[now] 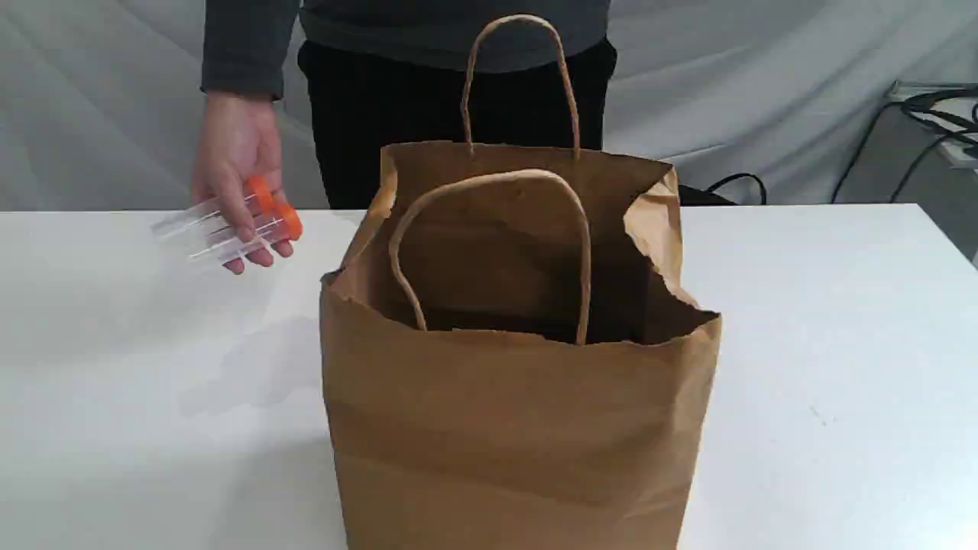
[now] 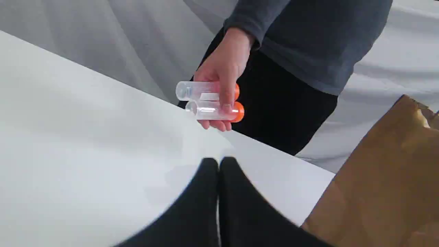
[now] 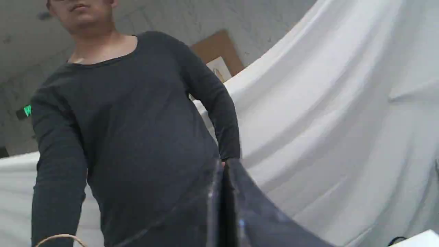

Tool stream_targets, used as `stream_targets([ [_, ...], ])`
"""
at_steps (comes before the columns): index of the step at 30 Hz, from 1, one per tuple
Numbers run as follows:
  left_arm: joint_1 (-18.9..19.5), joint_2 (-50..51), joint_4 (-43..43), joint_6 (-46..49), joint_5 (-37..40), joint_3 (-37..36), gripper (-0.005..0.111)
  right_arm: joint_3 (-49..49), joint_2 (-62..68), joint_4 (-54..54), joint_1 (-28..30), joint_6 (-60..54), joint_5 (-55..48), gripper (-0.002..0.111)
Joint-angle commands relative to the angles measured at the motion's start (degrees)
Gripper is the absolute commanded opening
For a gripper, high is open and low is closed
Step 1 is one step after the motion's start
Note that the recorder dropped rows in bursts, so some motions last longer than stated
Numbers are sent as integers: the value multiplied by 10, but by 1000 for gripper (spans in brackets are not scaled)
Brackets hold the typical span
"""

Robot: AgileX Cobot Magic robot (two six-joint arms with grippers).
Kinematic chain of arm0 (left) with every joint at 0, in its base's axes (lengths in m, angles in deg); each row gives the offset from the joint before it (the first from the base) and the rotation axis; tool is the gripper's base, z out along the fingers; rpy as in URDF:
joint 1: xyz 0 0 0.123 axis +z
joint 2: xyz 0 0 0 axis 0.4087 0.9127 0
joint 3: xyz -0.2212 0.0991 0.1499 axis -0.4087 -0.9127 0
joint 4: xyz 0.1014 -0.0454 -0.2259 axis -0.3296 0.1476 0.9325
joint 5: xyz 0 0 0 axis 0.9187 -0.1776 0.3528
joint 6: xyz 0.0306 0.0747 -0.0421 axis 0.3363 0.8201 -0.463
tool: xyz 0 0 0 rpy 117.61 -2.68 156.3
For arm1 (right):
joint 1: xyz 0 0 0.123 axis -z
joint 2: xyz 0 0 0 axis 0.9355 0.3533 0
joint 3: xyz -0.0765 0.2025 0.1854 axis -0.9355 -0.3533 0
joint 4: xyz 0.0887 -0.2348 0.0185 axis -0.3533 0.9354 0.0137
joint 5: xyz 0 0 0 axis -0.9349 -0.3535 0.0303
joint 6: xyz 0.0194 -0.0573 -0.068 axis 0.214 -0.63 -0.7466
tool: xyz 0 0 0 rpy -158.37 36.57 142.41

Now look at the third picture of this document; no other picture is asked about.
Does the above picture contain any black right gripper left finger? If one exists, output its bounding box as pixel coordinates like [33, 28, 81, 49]
[113, 158, 224, 247]

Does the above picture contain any green exit sign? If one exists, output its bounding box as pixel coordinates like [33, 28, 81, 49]
[15, 104, 32, 120]

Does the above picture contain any brown paper bag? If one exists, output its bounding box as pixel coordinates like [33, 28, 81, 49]
[34, 234, 89, 247]

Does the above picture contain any person in grey shirt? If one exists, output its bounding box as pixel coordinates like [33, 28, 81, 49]
[31, 0, 240, 247]

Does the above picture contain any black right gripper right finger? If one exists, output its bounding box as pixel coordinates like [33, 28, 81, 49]
[219, 159, 331, 247]

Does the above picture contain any white backdrop cloth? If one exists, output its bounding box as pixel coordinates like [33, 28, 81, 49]
[1, 0, 438, 247]

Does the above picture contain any brown cardboard sheet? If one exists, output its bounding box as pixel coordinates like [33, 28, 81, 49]
[191, 29, 245, 83]

